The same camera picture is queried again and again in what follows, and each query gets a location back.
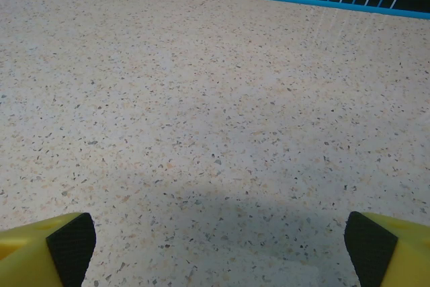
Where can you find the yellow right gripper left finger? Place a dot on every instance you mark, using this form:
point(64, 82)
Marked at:
point(30, 253)

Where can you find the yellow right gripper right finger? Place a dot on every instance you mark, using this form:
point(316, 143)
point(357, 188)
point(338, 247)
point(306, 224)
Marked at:
point(403, 256)

